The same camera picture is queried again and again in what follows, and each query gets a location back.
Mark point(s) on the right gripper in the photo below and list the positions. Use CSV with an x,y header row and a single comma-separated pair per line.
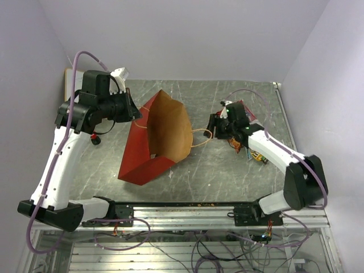
x,y
215,120

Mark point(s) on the yellow candy packet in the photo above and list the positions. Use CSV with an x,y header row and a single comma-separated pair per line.
x,y
259,157

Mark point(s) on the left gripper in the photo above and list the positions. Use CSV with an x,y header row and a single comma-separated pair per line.
x,y
131,111

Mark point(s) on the aluminium frame rail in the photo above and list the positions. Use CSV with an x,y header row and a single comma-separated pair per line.
x,y
202,216

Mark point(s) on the small whiteboard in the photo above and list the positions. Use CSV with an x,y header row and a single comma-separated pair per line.
x,y
71,84

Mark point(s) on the red paper bag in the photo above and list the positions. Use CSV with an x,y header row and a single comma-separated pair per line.
x,y
157,141

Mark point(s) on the silver blue snack packet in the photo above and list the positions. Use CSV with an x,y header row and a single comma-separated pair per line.
x,y
248,154

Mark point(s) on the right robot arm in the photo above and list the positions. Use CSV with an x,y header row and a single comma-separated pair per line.
x,y
304,178

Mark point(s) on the large red snack bag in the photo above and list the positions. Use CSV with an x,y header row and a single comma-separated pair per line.
x,y
241,117

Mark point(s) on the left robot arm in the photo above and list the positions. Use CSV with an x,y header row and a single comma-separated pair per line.
x,y
102,96

